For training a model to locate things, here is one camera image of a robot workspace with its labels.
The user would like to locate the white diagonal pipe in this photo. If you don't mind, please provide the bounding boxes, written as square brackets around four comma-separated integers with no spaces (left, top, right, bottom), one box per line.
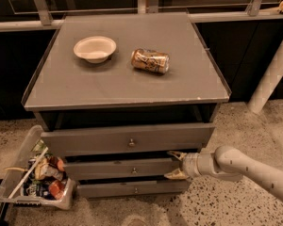
[247,40,283,114]

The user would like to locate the orange snack packet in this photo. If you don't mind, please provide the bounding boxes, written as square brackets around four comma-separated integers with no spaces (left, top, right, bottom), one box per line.
[48,180,66,200]

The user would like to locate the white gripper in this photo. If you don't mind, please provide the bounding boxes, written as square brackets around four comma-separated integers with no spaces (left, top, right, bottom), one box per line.
[164,151,200,180]

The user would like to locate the green snack packet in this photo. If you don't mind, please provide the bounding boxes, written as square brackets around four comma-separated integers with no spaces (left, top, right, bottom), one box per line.
[32,139,47,153]

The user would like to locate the grey top drawer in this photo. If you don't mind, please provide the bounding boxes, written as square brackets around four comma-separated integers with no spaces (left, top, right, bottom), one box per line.
[42,123,214,157]

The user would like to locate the gold drink can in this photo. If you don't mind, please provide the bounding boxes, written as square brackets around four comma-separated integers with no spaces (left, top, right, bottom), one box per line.
[131,48,170,74]

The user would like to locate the grey bottom drawer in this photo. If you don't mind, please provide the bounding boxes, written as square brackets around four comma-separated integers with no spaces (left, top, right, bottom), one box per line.
[77,176,190,199]

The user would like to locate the cream snack bag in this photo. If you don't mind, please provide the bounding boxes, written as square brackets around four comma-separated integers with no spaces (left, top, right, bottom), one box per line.
[35,162,63,181]

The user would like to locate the white stick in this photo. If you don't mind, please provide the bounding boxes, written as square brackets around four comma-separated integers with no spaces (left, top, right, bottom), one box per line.
[8,147,48,199]

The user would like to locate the grey drawer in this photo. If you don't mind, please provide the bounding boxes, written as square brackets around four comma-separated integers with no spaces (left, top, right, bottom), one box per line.
[77,176,190,199]
[42,123,214,157]
[64,157,181,180]

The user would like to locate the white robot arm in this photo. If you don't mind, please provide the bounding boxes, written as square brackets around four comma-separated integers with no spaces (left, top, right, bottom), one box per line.
[165,146,283,202]

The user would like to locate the metal railing frame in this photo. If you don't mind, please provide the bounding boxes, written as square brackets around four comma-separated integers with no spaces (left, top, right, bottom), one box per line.
[0,0,283,32]

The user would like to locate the grey drawer cabinet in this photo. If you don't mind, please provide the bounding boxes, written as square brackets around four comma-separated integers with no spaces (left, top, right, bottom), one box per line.
[21,12,232,200]

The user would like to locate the white paper bowl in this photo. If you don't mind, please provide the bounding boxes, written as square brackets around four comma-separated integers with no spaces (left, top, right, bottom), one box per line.
[74,36,117,64]

